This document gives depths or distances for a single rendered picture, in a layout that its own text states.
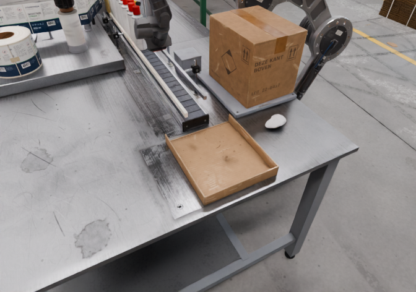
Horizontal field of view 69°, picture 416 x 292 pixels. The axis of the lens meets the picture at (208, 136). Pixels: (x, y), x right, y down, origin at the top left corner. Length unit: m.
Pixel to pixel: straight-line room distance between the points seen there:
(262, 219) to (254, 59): 1.08
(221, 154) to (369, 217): 1.28
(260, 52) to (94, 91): 0.73
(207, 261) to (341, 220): 0.90
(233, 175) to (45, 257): 0.55
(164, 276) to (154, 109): 0.73
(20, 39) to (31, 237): 0.85
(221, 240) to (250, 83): 0.78
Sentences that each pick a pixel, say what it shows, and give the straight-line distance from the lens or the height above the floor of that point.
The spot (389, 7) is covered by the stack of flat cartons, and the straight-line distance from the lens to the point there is 5.15.
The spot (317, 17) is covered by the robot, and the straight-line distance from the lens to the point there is 1.68.
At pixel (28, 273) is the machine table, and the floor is 0.83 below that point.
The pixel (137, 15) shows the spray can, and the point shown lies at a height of 1.05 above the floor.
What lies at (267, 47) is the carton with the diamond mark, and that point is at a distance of 1.10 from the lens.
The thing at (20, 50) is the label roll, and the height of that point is 0.99.
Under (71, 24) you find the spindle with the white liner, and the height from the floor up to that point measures 1.02.
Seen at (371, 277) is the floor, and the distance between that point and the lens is 1.89.
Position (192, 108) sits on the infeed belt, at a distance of 1.13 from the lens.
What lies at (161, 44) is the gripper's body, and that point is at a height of 1.02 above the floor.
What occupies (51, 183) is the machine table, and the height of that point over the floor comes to 0.83.
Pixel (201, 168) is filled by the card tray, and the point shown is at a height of 0.83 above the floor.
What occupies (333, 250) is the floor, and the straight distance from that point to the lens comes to 1.89.
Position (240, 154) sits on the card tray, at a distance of 1.02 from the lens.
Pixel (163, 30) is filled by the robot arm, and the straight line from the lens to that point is 1.20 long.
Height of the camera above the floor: 1.56
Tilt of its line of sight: 42 degrees down
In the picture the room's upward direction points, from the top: 1 degrees clockwise
